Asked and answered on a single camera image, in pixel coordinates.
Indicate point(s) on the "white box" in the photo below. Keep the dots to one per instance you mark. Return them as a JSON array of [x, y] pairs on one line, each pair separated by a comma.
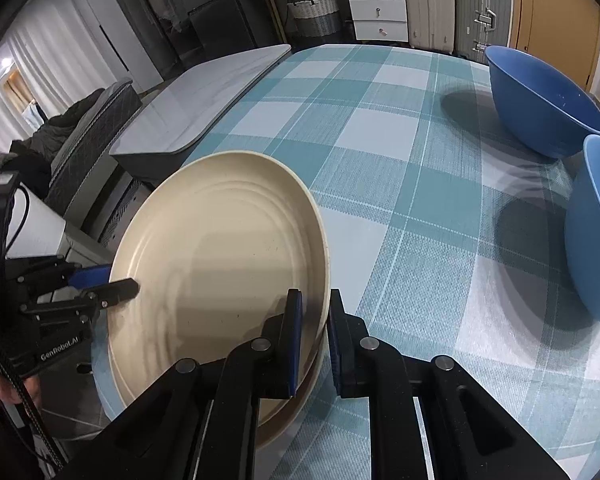
[[37, 225]]

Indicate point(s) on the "grey low table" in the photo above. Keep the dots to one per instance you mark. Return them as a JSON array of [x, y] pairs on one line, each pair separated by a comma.
[[200, 105]]

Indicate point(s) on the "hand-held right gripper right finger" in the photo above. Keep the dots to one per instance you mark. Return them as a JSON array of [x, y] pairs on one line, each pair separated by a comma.
[[334, 345]]

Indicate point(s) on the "beige suitcase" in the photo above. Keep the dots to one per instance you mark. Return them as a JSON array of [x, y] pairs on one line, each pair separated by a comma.
[[427, 5]]

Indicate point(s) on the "large beige plate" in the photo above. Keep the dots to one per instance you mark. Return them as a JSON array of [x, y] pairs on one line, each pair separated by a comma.
[[205, 260]]

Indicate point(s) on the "white curtain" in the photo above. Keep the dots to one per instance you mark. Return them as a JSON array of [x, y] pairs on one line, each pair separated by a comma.
[[35, 75]]

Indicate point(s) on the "dark clothes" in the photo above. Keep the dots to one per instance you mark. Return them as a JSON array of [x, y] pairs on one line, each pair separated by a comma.
[[45, 145]]

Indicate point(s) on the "white drawer cabinet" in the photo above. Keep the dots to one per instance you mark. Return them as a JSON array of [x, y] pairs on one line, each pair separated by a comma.
[[377, 10]]

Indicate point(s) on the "grey quilted mattress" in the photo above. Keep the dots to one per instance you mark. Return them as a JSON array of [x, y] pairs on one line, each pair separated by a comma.
[[95, 140]]

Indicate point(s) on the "wooden door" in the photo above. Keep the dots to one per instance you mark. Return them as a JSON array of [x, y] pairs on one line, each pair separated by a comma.
[[555, 15]]

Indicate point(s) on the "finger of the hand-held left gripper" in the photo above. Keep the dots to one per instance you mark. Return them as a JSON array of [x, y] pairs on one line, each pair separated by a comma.
[[120, 290], [92, 276]]

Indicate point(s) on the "woven laundry basket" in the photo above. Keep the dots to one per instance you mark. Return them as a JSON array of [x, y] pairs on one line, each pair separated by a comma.
[[314, 17]]

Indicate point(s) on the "black glass wardrobe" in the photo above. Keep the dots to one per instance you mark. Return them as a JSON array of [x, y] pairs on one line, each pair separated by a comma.
[[140, 15]]

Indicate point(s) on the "dark grey fridge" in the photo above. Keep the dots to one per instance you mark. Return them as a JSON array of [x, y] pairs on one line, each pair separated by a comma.
[[205, 10]]

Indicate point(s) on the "blue bowl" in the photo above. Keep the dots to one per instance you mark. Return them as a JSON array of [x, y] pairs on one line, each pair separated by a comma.
[[595, 250], [545, 105]]

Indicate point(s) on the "silver suitcase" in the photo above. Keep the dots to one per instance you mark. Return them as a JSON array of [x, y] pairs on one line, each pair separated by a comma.
[[480, 15]]

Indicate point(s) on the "teal checked tablecloth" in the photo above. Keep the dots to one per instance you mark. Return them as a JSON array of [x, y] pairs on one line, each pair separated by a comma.
[[405, 210]]

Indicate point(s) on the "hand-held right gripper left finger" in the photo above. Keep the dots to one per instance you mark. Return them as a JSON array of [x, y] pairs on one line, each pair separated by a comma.
[[294, 345]]

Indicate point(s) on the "white wardrobe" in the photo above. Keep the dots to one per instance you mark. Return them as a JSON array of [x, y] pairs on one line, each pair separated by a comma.
[[115, 45]]

